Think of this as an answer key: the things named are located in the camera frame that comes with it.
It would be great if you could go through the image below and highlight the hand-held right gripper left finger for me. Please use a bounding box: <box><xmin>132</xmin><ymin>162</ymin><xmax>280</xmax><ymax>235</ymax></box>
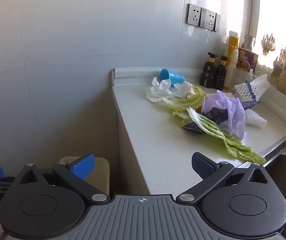
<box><xmin>13</xmin><ymin>154</ymin><xmax>111</xmax><ymax>204</ymax></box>

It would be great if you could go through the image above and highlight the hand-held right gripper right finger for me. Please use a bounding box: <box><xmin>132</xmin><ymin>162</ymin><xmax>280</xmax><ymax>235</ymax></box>
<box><xmin>175</xmin><ymin>152</ymin><xmax>269</xmax><ymax>204</ymax></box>

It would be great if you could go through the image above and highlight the white foam fruit net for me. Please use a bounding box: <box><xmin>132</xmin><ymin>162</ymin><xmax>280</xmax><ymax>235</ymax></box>
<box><xmin>243</xmin><ymin>109</ymin><xmax>268</xmax><ymax>128</ymax></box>
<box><xmin>234</xmin><ymin>74</ymin><xmax>271</xmax><ymax>103</ymax></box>

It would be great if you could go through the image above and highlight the beige trash bin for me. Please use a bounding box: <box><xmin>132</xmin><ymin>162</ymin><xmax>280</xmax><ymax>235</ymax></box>
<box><xmin>59</xmin><ymin>156</ymin><xmax>110</xmax><ymax>195</ymax></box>

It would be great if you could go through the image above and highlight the napa cabbage leaf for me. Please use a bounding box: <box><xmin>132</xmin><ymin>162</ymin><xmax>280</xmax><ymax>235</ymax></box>
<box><xmin>187</xmin><ymin>107</ymin><xmax>266</xmax><ymax>165</ymax></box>
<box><xmin>163</xmin><ymin>85</ymin><xmax>208</xmax><ymax>127</ymax></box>

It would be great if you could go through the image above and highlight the dark blue snack packet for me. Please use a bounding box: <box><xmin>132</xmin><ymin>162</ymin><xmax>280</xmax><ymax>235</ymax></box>
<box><xmin>183</xmin><ymin>110</ymin><xmax>229</xmax><ymax>133</ymax></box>

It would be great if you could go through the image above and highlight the purple plastic bag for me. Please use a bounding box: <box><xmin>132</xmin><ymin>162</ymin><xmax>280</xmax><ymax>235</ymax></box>
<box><xmin>202</xmin><ymin>90</ymin><xmax>246</xmax><ymax>140</ymax></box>

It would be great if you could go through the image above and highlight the crumpled white tissue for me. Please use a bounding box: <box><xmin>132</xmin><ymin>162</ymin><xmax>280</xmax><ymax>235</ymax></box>
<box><xmin>174</xmin><ymin>81</ymin><xmax>196</xmax><ymax>98</ymax></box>
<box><xmin>145</xmin><ymin>77</ymin><xmax>176</xmax><ymax>103</ymax></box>

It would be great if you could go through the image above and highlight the dark blue printed wrapper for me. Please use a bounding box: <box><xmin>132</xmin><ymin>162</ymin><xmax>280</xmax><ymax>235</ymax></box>
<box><xmin>234</xmin><ymin>81</ymin><xmax>262</xmax><ymax>110</ymax></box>

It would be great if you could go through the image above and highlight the dark sauce bottle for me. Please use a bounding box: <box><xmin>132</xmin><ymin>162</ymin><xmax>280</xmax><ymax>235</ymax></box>
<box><xmin>214</xmin><ymin>55</ymin><xmax>228</xmax><ymax>90</ymax></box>
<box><xmin>199</xmin><ymin>52</ymin><xmax>218</xmax><ymax>88</ymax></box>

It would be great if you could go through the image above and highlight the blue plastic cup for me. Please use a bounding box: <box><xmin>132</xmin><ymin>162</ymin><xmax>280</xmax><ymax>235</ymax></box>
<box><xmin>159</xmin><ymin>69</ymin><xmax>185</xmax><ymax>87</ymax></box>

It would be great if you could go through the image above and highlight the yellow capped oil bottle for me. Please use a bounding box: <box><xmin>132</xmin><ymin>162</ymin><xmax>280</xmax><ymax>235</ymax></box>
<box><xmin>224</xmin><ymin>31</ymin><xmax>239</xmax><ymax>92</ymax></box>

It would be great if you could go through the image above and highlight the metal bottle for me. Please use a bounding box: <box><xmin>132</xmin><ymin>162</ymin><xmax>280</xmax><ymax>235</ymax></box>
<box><xmin>243</xmin><ymin>34</ymin><xmax>256</xmax><ymax>52</ymax></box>

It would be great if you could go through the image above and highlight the hanging garlic bunch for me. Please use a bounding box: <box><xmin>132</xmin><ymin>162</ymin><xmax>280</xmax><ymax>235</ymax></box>
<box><xmin>261</xmin><ymin>34</ymin><xmax>276</xmax><ymax>55</ymax></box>

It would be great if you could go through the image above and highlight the white vertical pipe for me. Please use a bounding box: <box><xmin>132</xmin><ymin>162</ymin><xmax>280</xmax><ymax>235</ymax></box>
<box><xmin>248</xmin><ymin>0</ymin><xmax>261</xmax><ymax>37</ymax></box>

